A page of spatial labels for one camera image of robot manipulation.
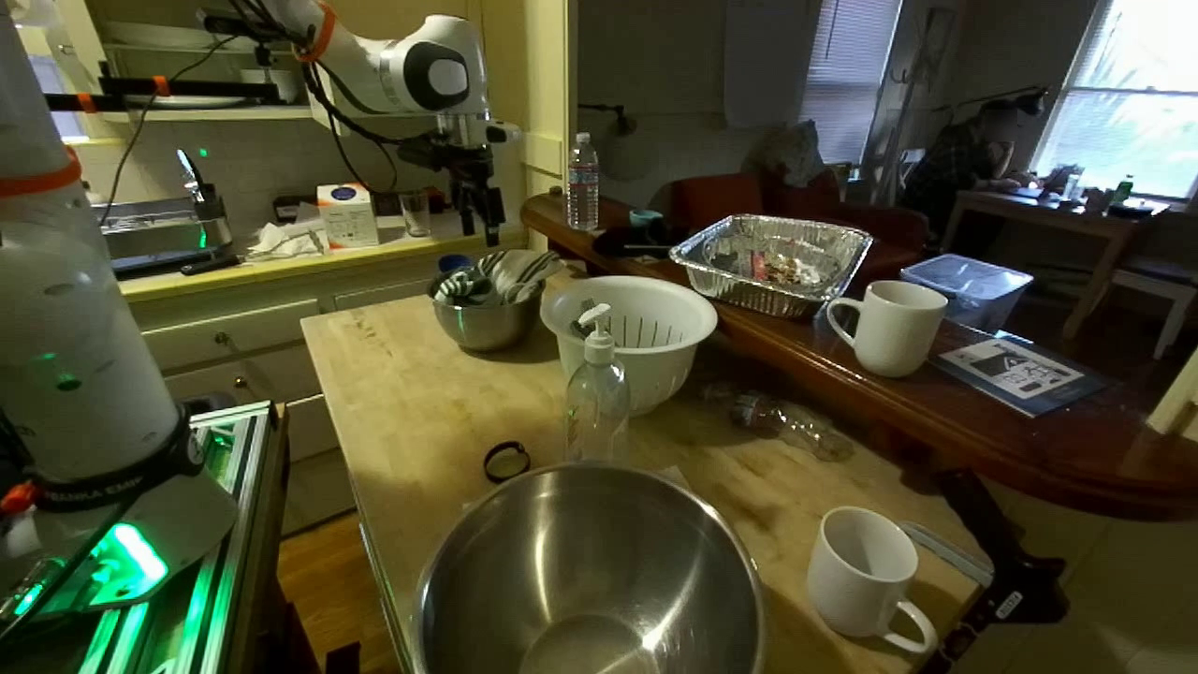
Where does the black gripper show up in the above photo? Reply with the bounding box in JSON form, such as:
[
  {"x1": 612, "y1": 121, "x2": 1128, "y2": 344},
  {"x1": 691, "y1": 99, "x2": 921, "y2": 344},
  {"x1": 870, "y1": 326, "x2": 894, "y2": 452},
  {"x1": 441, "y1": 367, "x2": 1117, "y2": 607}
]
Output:
[{"x1": 409, "y1": 124, "x2": 515, "y2": 246}]

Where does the white green striped towel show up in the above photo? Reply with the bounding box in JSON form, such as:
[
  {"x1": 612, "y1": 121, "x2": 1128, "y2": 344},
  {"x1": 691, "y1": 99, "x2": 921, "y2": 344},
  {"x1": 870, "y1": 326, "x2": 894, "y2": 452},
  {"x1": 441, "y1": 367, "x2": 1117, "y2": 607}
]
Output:
[{"x1": 431, "y1": 250, "x2": 563, "y2": 303}]

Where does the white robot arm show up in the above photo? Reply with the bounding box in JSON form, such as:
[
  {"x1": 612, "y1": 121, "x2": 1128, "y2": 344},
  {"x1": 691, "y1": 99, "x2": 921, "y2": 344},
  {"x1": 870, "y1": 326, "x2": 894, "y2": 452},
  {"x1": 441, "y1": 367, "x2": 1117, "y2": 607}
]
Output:
[{"x1": 261, "y1": 0, "x2": 505, "y2": 245}]

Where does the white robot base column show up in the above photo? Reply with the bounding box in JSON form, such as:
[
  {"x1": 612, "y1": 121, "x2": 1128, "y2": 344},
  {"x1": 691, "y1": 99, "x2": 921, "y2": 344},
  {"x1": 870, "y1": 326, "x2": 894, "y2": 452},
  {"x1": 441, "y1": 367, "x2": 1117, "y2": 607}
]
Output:
[{"x1": 0, "y1": 15, "x2": 181, "y2": 483}]

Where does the small silver bowl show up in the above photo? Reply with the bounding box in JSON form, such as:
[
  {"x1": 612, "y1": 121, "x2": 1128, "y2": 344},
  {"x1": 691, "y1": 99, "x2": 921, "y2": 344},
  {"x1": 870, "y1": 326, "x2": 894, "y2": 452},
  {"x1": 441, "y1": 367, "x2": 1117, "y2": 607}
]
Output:
[{"x1": 431, "y1": 272, "x2": 535, "y2": 353}]

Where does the large silver mixing bowl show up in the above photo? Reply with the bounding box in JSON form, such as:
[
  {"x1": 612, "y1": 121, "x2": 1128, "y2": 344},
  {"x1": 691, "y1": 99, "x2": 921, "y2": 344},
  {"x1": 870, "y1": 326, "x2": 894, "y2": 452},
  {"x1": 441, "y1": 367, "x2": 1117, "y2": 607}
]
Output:
[{"x1": 415, "y1": 466, "x2": 762, "y2": 674}]

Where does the clear plastic water bottle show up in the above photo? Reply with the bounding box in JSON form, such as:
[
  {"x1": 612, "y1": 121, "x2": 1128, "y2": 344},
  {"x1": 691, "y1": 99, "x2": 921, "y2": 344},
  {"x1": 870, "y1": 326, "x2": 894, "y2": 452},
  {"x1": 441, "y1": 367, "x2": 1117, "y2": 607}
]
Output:
[{"x1": 565, "y1": 131, "x2": 604, "y2": 231}]

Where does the tissue box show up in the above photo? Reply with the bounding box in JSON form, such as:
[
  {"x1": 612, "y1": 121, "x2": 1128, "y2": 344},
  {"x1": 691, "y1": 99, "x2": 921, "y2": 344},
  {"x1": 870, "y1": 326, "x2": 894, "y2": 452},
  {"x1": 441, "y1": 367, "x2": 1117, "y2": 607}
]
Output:
[{"x1": 314, "y1": 182, "x2": 379, "y2": 246}]

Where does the white plastic colander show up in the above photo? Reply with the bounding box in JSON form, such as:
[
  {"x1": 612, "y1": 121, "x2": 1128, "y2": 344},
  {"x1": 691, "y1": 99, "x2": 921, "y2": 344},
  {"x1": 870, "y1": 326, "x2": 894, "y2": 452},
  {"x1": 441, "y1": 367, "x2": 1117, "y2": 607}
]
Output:
[{"x1": 540, "y1": 272, "x2": 720, "y2": 414}]

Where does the clear pump spray bottle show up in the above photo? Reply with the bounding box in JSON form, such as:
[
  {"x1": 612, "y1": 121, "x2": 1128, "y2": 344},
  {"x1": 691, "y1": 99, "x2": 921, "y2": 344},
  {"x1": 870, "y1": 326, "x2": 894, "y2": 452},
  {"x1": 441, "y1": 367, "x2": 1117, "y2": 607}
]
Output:
[{"x1": 565, "y1": 303, "x2": 627, "y2": 461}]

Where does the white cabinet with drawers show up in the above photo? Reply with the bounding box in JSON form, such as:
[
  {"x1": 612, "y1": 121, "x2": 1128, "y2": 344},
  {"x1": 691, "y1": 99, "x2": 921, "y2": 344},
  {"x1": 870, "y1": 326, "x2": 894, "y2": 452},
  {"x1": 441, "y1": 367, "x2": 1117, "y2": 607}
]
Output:
[{"x1": 125, "y1": 238, "x2": 444, "y2": 534}]

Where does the aluminium foil tray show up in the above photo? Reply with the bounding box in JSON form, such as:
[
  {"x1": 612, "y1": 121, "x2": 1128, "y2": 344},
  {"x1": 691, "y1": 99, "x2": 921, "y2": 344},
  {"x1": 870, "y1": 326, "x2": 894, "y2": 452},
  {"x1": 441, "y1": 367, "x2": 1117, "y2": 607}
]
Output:
[{"x1": 670, "y1": 213, "x2": 871, "y2": 318}]

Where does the crumpled clear plastic wrap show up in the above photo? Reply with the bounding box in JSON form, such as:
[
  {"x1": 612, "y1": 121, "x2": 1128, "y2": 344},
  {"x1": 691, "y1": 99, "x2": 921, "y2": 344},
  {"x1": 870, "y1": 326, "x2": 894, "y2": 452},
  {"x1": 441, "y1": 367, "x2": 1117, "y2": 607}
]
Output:
[{"x1": 733, "y1": 393, "x2": 848, "y2": 461}]

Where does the white mug on counter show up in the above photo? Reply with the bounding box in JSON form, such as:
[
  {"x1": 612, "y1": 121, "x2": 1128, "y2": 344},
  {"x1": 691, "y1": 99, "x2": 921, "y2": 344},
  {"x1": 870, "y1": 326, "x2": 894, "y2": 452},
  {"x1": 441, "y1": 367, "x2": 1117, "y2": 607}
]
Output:
[{"x1": 828, "y1": 281, "x2": 948, "y2": 379}]

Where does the metal robot mounting stand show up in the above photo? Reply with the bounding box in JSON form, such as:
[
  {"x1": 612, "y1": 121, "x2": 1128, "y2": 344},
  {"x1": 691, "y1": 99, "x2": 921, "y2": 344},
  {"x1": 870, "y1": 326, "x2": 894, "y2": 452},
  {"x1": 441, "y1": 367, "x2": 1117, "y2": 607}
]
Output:
[{"x1": 0, "y1": 401, "x2": 283, "y2": 674}]

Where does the clear plastic container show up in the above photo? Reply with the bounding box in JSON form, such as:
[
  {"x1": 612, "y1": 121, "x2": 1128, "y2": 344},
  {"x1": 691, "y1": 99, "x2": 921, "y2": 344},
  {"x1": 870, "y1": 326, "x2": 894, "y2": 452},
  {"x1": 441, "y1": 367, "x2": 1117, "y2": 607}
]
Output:
[{"x1": 901, "y1": 253, "x2": 1032, "y2": 331}]

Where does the person at window desk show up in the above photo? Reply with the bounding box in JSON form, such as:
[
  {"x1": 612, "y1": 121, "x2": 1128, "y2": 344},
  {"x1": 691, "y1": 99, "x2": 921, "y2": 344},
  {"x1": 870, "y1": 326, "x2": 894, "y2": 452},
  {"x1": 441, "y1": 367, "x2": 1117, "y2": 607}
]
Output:
[{"x1": 899, "y1": 100, "x2": 1019, "y2": 237}]

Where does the white mug near front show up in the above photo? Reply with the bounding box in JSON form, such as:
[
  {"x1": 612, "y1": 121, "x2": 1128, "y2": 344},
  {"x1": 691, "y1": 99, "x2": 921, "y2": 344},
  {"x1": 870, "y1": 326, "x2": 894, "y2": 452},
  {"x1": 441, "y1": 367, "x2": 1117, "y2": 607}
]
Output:
[{"x1": 806, "y1": 507, "x2": 938, "y2": 654}]

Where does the printed booklet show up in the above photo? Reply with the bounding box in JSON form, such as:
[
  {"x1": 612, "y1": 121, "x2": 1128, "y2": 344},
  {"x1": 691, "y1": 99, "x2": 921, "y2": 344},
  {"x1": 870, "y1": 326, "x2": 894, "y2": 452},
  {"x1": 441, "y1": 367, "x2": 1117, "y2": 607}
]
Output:
[{"x1": 937, "y1": 338, "x2": 1105, "y2": 421}]

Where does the wooden desk by window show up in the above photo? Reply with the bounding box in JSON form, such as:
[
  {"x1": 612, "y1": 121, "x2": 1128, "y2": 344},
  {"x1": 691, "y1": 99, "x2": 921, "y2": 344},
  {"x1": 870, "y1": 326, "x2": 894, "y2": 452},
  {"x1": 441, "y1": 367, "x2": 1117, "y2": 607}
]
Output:
[{"x1": 938, "y1": 191, "x2": 1191, "y2": 344}]

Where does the dark wooden counter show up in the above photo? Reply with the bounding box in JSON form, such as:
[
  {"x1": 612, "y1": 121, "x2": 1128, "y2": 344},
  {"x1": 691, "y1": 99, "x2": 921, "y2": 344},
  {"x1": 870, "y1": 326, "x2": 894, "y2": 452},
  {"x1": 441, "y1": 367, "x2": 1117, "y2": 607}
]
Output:
[{"x1": 520, "y1": 188, "x2": 1198, "y2": 525}]

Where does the black ring green handle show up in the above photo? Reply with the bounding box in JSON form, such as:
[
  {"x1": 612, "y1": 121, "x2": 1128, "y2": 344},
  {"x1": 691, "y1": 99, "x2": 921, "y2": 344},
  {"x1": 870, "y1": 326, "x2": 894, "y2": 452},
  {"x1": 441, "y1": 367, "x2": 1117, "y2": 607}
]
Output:
[{"x1": 481, "y1": 441, "x2": 531, "y2": 483}]

